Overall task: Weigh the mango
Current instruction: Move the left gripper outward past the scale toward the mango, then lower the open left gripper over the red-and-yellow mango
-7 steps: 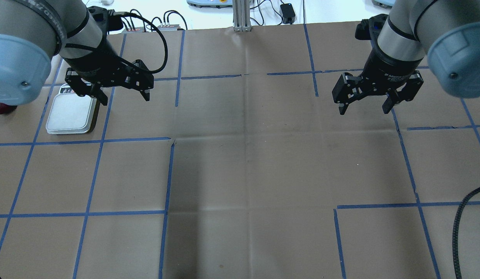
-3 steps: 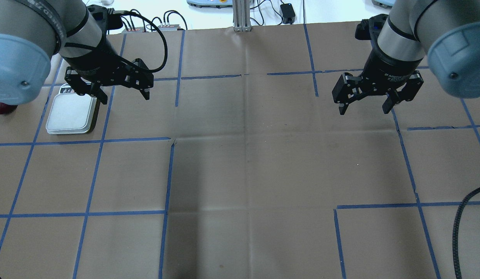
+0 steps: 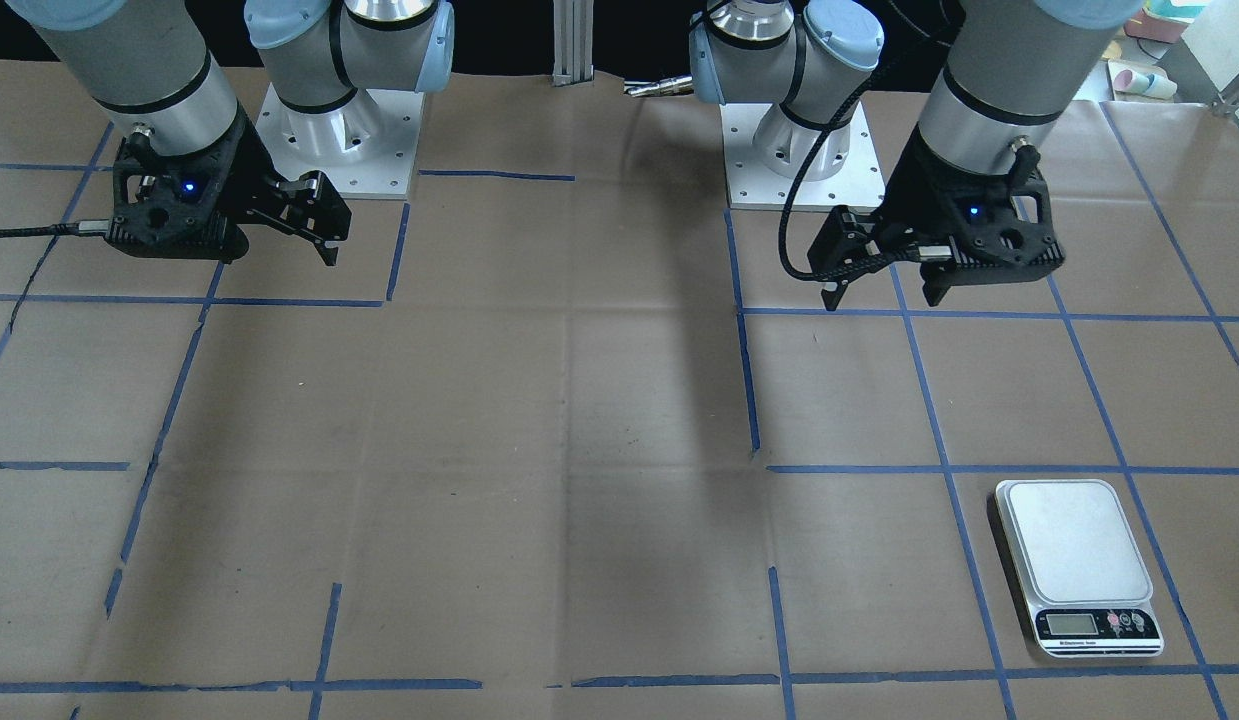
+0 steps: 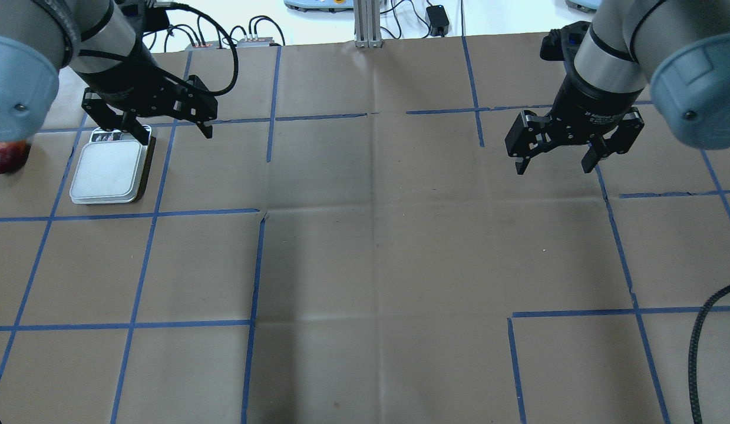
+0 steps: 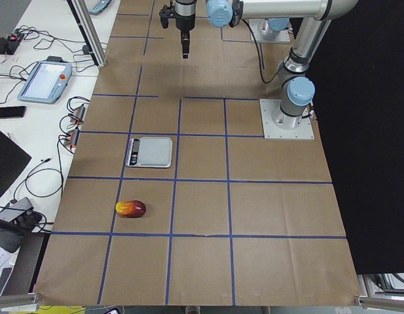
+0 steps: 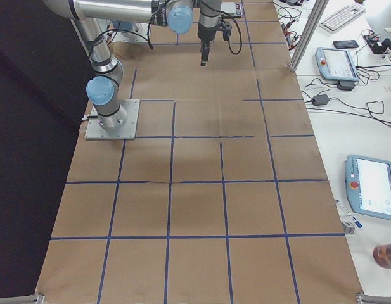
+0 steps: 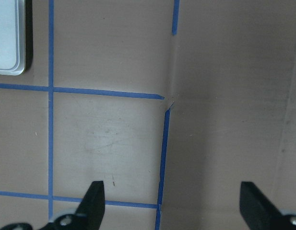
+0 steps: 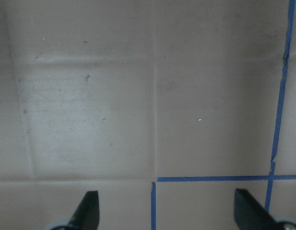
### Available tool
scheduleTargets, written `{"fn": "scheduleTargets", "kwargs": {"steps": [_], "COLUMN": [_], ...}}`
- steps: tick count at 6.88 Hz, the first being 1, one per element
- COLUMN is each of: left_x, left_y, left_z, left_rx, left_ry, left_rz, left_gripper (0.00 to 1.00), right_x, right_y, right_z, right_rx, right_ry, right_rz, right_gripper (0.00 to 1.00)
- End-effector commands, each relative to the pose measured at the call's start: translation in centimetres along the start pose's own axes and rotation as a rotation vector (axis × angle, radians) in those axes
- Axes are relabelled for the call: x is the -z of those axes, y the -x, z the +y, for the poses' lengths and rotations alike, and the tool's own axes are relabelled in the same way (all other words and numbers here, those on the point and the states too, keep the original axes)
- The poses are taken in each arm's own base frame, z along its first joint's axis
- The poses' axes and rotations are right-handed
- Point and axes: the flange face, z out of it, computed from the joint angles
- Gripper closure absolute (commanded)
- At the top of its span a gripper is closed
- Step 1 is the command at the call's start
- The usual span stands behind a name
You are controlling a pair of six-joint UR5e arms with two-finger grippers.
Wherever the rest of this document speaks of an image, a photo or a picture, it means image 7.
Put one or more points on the white digital kitchen scale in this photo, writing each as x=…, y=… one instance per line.
x=16, y=36

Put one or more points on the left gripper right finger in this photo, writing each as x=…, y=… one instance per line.
x=259, y=213

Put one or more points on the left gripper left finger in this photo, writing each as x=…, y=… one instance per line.
x=88, y=215

